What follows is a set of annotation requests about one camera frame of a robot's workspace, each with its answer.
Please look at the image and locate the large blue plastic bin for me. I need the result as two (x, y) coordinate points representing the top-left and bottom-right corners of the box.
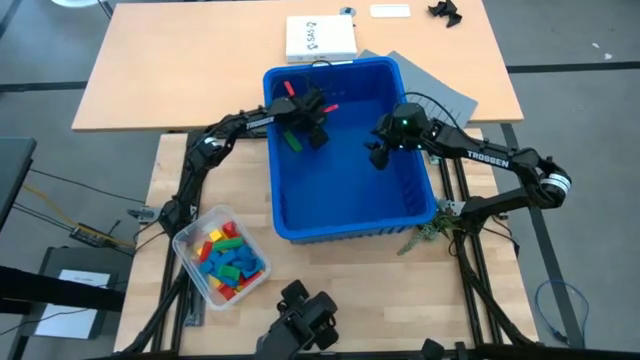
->
(262, 56), (439, 245)

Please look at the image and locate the small black electronics board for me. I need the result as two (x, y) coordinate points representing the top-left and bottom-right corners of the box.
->
(69, 224), (119, 249)

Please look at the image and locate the white rectangular block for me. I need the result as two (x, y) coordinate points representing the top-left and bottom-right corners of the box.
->
(369, 3), (412, 20)

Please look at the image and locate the white paper sheet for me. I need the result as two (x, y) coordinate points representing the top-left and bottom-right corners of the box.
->
(33, 268), (112, 340)

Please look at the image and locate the black strip packet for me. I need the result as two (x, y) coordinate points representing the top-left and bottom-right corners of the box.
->
(185, 289), (207, 327)

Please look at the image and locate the blue cable loop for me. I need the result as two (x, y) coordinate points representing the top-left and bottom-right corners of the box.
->
(533, 278), (592, 347)

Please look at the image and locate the artificial succulent in black pot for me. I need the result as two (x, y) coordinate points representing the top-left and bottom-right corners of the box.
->
(397, 199), (461, 256)

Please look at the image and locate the black plastic clamp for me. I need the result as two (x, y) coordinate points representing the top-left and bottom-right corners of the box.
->
(428, 0), (465, 29)

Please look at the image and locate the black flat case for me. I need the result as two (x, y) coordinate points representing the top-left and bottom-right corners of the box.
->
(22, 244), (126, 341)

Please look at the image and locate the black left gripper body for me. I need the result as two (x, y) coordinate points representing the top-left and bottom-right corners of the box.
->
(272, 89), (330, 150)

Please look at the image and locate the clear plastic block box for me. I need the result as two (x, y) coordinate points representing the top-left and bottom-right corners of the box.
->
(171, 204), (273, 312)

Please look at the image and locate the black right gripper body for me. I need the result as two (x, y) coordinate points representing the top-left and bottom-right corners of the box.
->
(364, 102), (431, 171)

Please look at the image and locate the dark flat screen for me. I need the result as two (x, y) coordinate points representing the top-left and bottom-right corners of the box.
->
(0, 137), (39, 234)

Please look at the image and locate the grey spring clamp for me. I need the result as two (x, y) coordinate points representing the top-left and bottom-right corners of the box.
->
(127, 207), (164, 225)

